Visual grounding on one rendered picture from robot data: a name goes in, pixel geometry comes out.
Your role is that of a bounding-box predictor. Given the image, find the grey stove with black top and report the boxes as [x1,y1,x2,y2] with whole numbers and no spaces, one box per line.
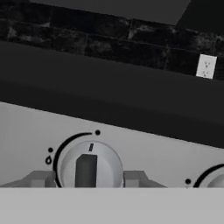
[0,40,224,188]

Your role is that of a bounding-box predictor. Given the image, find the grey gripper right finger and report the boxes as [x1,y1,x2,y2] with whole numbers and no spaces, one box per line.
[122,170,168,188]

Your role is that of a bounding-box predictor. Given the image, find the dark wall cupboard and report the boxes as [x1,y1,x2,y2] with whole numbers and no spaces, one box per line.
[176,0,224,38]

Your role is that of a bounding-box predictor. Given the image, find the white stove knob, dark grip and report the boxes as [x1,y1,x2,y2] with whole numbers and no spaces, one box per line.
[204,171,224,188]
[59,141,124,188]

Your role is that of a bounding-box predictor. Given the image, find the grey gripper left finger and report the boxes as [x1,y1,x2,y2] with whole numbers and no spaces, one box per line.
[0,170,57,188]

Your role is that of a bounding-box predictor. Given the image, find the white wall socket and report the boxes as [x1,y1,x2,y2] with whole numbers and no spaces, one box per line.
[195,53,218,80]

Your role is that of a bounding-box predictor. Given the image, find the dark grey range hood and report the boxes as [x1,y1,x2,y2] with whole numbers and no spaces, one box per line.
[28,0,193,26]

